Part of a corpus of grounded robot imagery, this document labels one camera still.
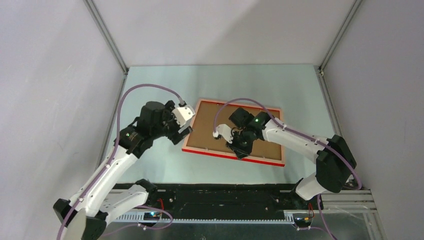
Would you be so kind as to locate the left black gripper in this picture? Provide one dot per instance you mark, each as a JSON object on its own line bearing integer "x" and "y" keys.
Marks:
{"x": 175, "y": 136}

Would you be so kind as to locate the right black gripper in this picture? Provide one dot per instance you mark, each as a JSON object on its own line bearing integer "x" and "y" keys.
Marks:
{"x": 240, "y": 152}

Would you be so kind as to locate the orange wooden picture frame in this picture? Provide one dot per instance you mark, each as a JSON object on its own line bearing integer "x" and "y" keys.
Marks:
{"x": 232, "y": 157}

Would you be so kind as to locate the brown cardboard backing board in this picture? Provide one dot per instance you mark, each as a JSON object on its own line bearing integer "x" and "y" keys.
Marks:
{"x": 205, "y": 129}

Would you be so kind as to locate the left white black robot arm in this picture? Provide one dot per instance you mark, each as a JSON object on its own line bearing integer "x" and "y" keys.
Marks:
{"x": 87, "y": 213}

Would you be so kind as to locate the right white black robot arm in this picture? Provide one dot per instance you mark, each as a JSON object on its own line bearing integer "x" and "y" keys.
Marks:
{"x": 333, "y": 160}

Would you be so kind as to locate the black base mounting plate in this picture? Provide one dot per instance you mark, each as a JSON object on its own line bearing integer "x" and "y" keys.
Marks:
{"x": 230, "y": 202}

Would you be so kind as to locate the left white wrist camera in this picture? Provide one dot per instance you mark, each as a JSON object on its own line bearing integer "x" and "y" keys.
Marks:
{"x": 183, "y": 115}

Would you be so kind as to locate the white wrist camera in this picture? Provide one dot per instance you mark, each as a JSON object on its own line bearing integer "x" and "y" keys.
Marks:
{"x": 223, "y": 131}
{"x": 183, "y": 115}

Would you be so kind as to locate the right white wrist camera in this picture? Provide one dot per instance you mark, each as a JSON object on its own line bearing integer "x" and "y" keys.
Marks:
{"x": 223, "y": 131}

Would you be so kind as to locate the aluminium front rail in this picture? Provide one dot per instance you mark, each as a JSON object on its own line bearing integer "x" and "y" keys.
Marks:
{"x": 348, "y": 202}

